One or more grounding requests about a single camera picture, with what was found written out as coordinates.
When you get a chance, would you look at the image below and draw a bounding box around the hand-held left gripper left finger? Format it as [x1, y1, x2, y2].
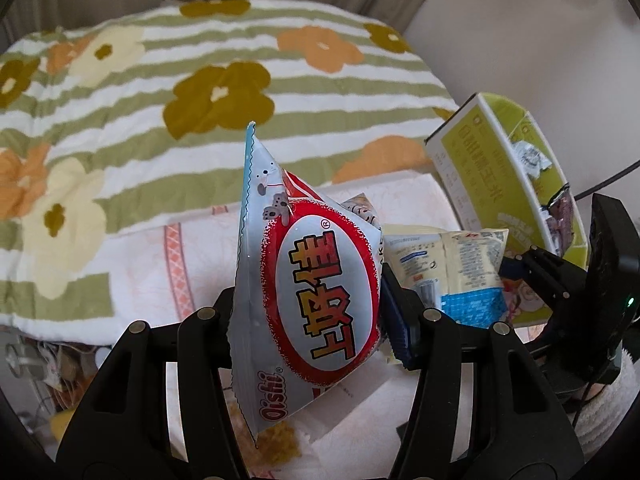
[56, 285, 251, 480]

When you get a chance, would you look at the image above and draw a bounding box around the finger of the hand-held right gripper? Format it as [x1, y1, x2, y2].
[500, 245, 589, 315]

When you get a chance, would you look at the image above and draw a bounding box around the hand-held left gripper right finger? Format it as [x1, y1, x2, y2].
[381, 262, 586, 480]

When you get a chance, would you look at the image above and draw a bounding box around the yellow blue snack bag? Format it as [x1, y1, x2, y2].
[382, 225, 511, 366]

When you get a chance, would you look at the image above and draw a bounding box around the white red snack bag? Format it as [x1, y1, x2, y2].
[231, 121, 383, 448]

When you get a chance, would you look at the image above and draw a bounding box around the green cardboard box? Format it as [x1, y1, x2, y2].
[424, 92, 591, 271]

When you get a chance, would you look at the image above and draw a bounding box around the cartoon print snack bag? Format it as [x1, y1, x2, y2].
[505, 275, 553, 326]

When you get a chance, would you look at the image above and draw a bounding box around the dark purple snack bag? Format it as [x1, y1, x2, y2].
[542, 185, 576, 256]

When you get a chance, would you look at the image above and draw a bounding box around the white pink patterned sheet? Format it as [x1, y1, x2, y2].
[100, 170, 551, 480]

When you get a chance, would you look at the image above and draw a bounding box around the white patterned snack bag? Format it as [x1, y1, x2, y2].
[340, 192, 386, 271]

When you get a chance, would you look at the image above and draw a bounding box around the white fluffy cloth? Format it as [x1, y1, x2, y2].
[570, 350, 636, 461]

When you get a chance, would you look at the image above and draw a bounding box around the floral striped blanket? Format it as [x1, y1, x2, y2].
[0, 0, 458, 331]

